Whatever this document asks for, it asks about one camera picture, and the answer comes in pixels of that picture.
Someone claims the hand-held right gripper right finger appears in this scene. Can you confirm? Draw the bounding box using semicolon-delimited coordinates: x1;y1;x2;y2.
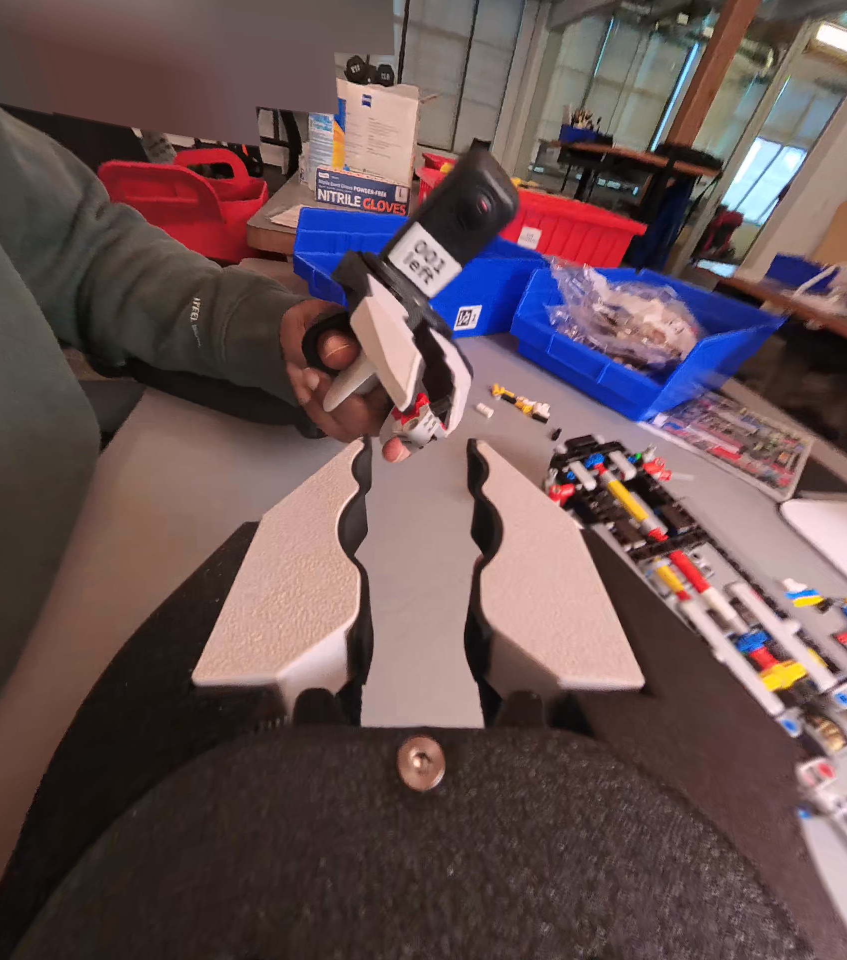
466;438;646;715

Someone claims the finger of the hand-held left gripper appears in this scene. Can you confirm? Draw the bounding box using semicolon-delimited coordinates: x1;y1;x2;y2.
414;324;475;444
350;273;426;412

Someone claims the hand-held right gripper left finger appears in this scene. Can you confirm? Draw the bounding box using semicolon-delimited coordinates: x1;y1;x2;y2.
191;438;376;715

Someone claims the small red grey lego subassembly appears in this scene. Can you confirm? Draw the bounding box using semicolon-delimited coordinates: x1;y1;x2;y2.
380;390;449;451

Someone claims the lego car chassis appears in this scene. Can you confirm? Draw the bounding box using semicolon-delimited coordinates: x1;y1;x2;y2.
543;433;847;894

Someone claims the person's left forearm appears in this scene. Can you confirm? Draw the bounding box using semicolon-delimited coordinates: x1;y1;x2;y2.
56;172;306;406

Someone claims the small yellow black lego assembly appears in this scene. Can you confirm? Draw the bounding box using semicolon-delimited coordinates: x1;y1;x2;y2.
489;382;552;423

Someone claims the clear bag of lego parts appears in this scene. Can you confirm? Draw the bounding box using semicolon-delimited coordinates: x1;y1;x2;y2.
547;255;706;374

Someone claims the person's left hand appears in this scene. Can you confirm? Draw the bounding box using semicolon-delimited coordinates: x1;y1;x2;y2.
279;298;413;463

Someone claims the red plastic bin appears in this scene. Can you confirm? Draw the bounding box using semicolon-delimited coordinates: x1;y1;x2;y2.
416;153;650;270

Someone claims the blue white dispenser box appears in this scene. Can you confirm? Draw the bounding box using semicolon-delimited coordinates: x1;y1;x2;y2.
314;166;413;217

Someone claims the tall white cardboard box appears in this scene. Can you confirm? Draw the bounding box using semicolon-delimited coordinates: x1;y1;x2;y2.
335;78;421;177

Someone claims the blue plastic bin square tag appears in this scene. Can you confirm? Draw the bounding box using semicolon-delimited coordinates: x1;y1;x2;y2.
292;206;548;339

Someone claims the blue white packet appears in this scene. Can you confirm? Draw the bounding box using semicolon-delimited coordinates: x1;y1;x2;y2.
307;112;338;185

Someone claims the wooden standing desk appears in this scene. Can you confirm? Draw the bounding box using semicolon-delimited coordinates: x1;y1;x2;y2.
539;138;721;204

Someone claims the black hex dumbbell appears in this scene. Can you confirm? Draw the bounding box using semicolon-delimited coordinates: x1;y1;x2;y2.
343;54;396;87

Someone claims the colourful sticker sheet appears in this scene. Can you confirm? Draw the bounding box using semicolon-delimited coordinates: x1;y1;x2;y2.
652;390;815;502

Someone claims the red plastic caddy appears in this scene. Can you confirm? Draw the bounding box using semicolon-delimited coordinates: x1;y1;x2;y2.
97;148;271;264

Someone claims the red black backpack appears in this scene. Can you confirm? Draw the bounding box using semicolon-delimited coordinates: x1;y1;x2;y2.
693;210;747;260

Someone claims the wooden pillar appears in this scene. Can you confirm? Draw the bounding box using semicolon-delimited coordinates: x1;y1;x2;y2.
667;0;762;147

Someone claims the small blue bin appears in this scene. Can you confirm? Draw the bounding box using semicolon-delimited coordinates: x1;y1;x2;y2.
764;255;841;295

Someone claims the long wooden table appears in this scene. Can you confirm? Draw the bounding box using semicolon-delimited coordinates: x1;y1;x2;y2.
716;273;847;361

